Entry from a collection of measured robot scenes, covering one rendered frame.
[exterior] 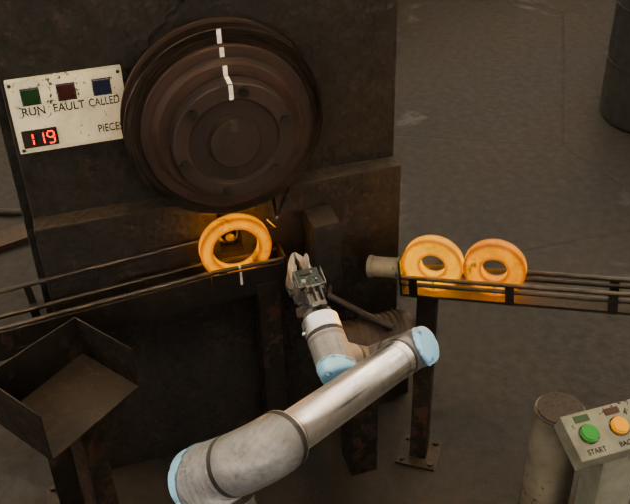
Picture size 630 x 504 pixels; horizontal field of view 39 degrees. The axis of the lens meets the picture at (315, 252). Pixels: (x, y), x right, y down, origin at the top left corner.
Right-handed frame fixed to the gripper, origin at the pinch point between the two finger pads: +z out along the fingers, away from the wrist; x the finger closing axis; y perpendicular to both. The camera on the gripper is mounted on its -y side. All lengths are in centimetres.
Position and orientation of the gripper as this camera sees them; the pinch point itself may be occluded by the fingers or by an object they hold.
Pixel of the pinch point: (295, 258)
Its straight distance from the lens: 224.1
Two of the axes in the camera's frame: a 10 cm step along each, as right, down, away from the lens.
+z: -2.9, -7.7, 5.7
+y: 0.7, -6.2, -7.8
